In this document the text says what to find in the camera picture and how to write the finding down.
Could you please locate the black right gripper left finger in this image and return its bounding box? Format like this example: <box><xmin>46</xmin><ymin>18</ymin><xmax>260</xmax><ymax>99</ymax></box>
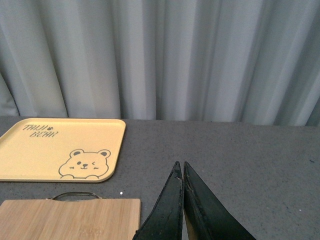
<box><xmin>133</xmin><ymin>161</ymin><xmax>184</xmax><ymax>240</ymax></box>

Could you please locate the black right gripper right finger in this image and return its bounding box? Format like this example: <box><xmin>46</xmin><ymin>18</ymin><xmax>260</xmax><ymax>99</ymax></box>
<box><xmin>183</xmin><ymin>162</ymin><xmax>254</xmax><ymax>240</ymax></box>

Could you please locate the bamboo cutting board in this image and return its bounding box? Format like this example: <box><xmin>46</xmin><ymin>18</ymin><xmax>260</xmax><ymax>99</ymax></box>
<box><xmin>0</xmin><ymin>198</ymin><xmax>141</xmax><ymax>240</ymax></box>

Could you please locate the yellow bear tray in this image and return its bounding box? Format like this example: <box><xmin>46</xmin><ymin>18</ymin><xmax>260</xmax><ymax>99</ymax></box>
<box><xmin>0</xmin><ymin>118</ymin><xmax>126</xmax><ymax>183</ymax></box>

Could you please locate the grey curtain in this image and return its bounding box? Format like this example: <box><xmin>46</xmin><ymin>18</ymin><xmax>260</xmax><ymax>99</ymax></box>
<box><xmin>0</xmin><ymin>0</ymin><xmax>320</xmax><ymax>126</ymax></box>

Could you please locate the metal cutting board handle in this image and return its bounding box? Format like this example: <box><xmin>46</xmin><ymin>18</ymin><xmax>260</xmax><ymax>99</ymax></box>
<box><xmin>50</xmin><ymin>191</ymin><xmax>102</xmax><ymax>200</ymax></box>

